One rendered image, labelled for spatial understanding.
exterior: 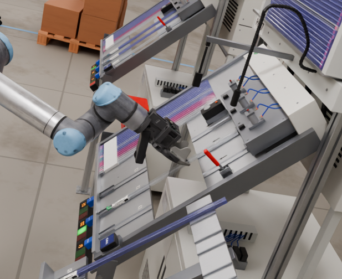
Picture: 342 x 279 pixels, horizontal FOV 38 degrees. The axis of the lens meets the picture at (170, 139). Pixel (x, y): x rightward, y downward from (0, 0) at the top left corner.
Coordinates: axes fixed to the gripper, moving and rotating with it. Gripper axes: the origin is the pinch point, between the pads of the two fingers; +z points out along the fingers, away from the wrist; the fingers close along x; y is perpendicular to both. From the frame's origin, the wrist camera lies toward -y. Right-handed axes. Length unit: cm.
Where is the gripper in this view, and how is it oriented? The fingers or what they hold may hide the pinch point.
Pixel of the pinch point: (184, 163)
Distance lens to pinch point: 155.9
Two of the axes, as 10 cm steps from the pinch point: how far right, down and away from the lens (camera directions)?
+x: -1.1, -4.7, 8.8
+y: 6.7, -6.8, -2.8
